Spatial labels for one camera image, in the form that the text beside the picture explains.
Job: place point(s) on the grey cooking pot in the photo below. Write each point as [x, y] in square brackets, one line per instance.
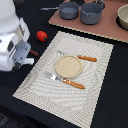
[90, 13]

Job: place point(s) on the round beige plate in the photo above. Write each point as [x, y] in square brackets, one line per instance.
[68, 66]

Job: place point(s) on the grey frying pan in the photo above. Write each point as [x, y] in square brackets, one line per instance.
[67, 10]

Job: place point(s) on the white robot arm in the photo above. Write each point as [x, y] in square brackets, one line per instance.
[8, 15]

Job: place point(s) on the wooden handled knife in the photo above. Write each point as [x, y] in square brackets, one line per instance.
[79, 56]

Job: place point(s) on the beige bowl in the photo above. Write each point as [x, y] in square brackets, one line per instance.
[123, 16]

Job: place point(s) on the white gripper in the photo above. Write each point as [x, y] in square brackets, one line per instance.
[14, 47]

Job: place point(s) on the red tomato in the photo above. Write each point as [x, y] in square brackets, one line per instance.
[41, 36]

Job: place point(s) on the brown sausage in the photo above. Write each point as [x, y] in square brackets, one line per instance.
[33, 52]

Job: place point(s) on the pink brown board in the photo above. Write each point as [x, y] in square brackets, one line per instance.
[106, 27]

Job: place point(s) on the wooden handled fork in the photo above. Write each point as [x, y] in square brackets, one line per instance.
[69, 82]

